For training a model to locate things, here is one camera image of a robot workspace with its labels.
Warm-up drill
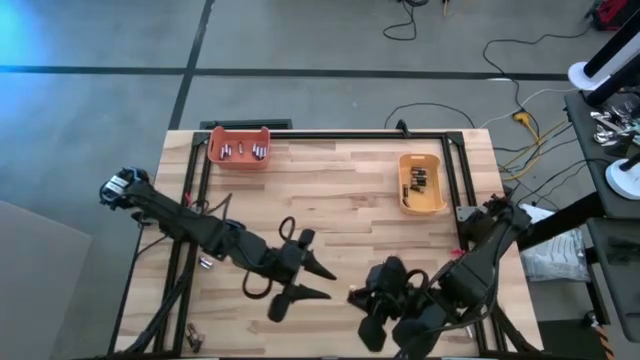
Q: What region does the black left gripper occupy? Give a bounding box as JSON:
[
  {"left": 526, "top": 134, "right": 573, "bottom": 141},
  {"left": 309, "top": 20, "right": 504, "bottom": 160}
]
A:
[{"left": 267, "top": 228, "right": 337, "bottom": 324}]

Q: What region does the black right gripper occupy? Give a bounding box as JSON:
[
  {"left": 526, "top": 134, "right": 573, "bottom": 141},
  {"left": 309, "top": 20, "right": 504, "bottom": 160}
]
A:
[{"left": 348, "top": 256, "right": 407, "bottom": 353}]

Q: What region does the yellow plastic bin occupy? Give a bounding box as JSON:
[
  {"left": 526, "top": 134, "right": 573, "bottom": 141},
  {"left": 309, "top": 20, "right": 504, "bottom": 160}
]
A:
[{"left": 397, "top": 152, "right": 448, "bottom": 217}]

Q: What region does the orange plastic bin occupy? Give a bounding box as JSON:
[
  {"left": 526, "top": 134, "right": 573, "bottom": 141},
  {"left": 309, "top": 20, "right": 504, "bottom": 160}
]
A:
[{"left": 207, "top": 125, "right": 272, "bottom": 171}]

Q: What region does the black slotted bar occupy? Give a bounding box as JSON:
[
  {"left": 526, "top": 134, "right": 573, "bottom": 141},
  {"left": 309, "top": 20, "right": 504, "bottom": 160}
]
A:
[{"left": 198, "top": 118, "right": 294, "bottom": 131}]

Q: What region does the clear plastic bag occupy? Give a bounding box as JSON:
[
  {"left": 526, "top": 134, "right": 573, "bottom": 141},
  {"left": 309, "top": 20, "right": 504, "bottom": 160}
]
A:
[{"left": 513, "top": 203, "right": 592, "bottom": 284}]

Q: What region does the black diagonal bar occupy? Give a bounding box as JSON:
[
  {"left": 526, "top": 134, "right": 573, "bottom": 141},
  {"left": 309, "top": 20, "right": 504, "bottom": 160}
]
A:
[{"left": 514, "top": 191, "right": 609, "bottom": 253}]

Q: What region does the black side table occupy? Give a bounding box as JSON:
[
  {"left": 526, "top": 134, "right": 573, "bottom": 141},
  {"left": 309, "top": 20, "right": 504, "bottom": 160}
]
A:
[{"left": 563, "top": 89, "right": 640, "bottom": 346}]

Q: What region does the grey board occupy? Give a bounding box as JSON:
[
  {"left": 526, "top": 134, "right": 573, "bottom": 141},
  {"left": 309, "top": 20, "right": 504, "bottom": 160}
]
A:
[{"left": 0, "top": 199, "right": 94, "bottom": 360}]

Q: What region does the white round stand base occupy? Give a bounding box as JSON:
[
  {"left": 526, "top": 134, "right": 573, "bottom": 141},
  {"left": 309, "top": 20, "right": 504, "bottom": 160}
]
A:
[
  {"left": 604, "top": 158, "right": 640, "bottom": 201},
  {"left": 567, "top": 60, "right": 609, "bottom": 92}
]

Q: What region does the silver cutlery pile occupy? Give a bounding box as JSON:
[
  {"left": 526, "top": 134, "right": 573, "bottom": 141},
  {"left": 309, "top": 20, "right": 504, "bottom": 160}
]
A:
[{"left": 588, "top": 102, "right": 640, "bottom": 147}]

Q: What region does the white tower fan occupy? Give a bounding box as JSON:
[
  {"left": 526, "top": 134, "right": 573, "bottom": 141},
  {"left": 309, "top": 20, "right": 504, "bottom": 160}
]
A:
[{"left": 582, "top": 19, "right": 640, "bottom": 109}]

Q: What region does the red tool case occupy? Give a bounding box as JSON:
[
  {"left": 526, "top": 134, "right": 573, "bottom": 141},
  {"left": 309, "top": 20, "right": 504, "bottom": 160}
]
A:
[{"left": 585, "top": 0, "right": 632, "bottom": 32}]

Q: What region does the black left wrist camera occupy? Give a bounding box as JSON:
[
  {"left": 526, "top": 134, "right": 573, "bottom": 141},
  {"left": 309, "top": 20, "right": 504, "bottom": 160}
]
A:
[{"left": 273, "top": 243, "right": 303, "bottom": 281}]

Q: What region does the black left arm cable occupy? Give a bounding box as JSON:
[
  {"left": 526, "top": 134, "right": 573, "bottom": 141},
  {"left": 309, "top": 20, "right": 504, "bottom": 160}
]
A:
[{"left": 241, "top": 215, "right": 297, "bottom": 301}]

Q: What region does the black arched floor cable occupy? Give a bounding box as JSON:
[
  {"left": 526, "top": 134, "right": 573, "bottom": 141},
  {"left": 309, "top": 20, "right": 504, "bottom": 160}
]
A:
[{"left": 383, "top": 102, "right": 476, "bottom": 130}]

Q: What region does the yellow black striped post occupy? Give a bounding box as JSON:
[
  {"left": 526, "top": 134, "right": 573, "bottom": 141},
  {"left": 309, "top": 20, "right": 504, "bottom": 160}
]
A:
[{"left": 585, "top": 310, "right": 617, "bottom": 360}]

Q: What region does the yellow extension cable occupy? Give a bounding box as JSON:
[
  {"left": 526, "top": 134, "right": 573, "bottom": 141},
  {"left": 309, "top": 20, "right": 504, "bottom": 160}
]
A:
[{"left": 502, "top": 110, "right": 571, "bottom": 182}]

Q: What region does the black looped floor cable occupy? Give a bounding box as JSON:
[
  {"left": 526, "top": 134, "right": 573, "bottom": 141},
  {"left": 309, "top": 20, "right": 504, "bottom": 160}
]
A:
[{"left": 382, "top": 0, "right": 432, "bottom": 42}]

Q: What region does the long black floor cable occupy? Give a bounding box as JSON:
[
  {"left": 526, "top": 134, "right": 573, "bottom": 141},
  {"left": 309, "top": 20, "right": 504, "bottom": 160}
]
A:
[{"left": 482, "top": 24, "right": 596, "bottom": 151}]

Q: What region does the white floor cable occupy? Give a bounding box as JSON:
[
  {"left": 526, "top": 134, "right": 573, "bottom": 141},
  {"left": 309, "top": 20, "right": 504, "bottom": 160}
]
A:
[{"left": 479, "top": 88, "right": 576, "bottom": 130}]

